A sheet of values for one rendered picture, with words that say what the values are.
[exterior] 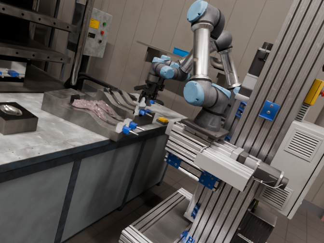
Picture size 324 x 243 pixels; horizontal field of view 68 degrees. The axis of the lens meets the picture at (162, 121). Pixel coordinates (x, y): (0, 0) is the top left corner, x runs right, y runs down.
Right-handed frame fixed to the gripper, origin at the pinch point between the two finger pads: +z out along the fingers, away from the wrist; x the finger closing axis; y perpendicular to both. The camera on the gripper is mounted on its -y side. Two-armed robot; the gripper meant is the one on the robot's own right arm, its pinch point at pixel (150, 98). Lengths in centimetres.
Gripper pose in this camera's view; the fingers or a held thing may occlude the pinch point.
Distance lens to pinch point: 197.4
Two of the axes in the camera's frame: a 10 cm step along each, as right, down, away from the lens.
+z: -3.1, 9.1, 2.9
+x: 5.0, -1.0, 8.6
